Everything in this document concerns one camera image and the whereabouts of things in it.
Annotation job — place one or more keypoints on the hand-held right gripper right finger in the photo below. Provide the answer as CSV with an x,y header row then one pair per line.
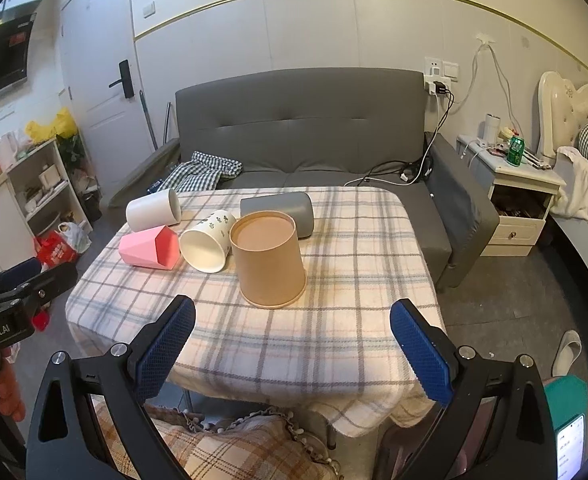
x,y
421,347

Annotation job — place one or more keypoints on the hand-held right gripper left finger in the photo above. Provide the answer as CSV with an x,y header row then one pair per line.
x,y
166,345

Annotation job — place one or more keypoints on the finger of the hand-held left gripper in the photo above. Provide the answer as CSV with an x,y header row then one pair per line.
x,y
19,270
48,282

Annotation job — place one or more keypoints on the white printed paper cup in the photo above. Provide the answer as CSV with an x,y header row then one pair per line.
x,y
206,245

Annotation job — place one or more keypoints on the brown paper cup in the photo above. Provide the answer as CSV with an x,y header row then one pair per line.
x,y
269,260

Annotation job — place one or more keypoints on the pink faceted cup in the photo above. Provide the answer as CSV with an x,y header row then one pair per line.
x,y
146,247

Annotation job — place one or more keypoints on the plain white cup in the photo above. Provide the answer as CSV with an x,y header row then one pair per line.
x,y
148,210

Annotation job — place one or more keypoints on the grey cup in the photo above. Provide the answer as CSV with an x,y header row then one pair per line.
x,y
279,207

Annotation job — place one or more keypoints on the person's left hand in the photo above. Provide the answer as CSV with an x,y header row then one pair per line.
x,y
9,390

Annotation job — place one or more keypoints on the red bag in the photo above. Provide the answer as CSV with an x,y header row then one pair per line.
x,y
53,250

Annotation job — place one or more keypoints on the white plastic bag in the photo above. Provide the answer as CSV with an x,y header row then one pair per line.
x,y
76,237

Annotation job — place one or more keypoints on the white open shelf unit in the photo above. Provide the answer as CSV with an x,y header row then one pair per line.
x,y
43,185

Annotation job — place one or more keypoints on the plaid tablecloth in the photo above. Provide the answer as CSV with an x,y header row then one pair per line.
x,y
334,285

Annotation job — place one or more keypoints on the pink kettle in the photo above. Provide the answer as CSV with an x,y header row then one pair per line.
x,y
7,152

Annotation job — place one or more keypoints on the plaid fringed cushion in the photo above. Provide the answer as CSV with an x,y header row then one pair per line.
x,y
233,447

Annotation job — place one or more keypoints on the table leg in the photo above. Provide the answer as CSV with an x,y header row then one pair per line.
x,y
330,435

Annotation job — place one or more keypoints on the grey slipper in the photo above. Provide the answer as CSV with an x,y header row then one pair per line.
x,y
566,352

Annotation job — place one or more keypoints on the yellow plastic bag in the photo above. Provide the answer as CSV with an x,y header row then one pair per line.
x,y
48,127

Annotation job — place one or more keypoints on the teal stool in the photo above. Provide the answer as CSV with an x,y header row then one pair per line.
x,y
564,395

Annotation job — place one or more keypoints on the white nightstand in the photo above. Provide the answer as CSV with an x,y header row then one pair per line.
x,y
516,200

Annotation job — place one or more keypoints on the green checkered cloth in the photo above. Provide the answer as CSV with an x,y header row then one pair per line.
x,y
198,170

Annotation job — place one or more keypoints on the smartphone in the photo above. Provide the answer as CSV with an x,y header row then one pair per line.
x,y
571,447

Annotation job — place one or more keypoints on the black range hood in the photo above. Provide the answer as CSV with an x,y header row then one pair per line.
x,y
1,55

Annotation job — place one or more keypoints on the green drink can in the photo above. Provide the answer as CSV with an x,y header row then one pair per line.
x,y
516,152

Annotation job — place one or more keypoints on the white blanket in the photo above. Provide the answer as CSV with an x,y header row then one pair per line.
x,y
584,190

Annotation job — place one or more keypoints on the white door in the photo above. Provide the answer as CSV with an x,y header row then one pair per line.
x,y
93,50

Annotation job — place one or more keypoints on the grey sofa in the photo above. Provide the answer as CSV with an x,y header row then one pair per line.
x,y
299,125

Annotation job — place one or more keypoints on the black charger plug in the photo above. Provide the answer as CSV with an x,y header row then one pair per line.
x,y
439,88

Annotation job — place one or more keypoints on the cream bed headboard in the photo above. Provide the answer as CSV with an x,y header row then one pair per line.
x,y
559,105

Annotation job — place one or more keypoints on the white wall socket panel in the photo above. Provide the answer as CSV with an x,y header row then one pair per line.
x,y
441,67

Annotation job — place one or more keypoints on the white light switch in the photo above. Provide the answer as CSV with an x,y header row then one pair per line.
x,y
148,9

